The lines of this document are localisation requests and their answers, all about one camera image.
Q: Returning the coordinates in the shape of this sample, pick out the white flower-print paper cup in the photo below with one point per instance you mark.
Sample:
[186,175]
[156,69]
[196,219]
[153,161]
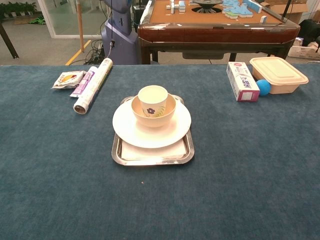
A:
[152,100]

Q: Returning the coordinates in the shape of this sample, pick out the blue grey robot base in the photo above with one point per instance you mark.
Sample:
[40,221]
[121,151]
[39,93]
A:
[120,37]

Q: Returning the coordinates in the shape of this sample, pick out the beige bowl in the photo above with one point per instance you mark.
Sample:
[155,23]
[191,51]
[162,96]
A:
[155,122]

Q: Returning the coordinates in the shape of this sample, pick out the square steel tray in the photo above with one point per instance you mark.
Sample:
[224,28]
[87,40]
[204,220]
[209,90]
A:
[150,163]

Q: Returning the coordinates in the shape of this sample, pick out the white round plate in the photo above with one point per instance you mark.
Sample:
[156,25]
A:
[123,127]

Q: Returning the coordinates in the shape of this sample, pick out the white paper napkin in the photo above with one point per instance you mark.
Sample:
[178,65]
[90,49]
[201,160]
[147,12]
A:
[140,153]

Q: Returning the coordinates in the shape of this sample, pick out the white printed wrap roll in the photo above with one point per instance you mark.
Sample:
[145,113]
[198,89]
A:
[96,82]

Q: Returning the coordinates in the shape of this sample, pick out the purple white sachet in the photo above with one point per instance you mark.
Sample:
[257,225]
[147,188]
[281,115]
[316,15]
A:
[83,84]

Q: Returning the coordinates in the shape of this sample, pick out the white pink toothpaste box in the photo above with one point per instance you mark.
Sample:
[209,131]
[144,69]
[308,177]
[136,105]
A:
[241,80]

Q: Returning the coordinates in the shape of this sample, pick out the brown mahjong table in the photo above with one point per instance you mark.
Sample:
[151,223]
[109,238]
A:
[212,33]

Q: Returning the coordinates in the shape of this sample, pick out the yellow red snack packet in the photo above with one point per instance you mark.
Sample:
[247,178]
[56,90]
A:
[66,79]

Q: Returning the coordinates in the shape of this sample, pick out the small blue ball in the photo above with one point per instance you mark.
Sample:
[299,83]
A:
[264,87]

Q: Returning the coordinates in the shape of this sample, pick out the wooden pole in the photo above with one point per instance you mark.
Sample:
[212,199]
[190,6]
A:
[80,30]

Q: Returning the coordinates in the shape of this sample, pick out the blue felt table cloth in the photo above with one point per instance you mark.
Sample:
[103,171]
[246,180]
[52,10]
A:
[50,175]

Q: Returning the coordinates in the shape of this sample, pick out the beige lidded lunch box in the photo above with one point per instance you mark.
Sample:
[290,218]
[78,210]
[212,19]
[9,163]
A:
[277,72]

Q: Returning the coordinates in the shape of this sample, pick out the blue white mahjong tile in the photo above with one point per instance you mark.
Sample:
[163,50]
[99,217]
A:
[263,19]

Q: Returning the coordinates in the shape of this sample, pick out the white plastic basket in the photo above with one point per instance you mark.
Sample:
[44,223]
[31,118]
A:
[302,51]

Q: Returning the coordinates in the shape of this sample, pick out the black table leg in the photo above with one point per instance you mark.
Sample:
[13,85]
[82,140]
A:
[8,41]

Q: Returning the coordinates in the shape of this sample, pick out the cardboard box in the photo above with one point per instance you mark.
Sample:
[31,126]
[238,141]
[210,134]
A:
[300,8]

